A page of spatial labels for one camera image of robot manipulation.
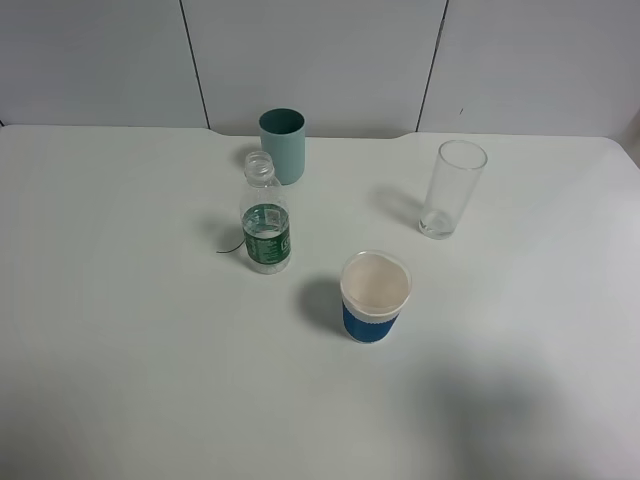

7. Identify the clear bottle with green label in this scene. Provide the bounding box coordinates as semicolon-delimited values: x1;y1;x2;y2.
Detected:
240;151;291;275

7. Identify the white paper cup blue sleeve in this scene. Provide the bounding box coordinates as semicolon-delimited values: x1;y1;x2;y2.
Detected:
340;250;412;343

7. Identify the teal green cup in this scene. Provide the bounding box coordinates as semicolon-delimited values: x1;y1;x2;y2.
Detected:
259;108;306;185

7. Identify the tall clear drinking glass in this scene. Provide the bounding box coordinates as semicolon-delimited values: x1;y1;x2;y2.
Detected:
418;140;488;240

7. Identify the thin dark wire scrap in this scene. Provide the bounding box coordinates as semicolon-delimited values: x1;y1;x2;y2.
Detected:
216;240;245;254

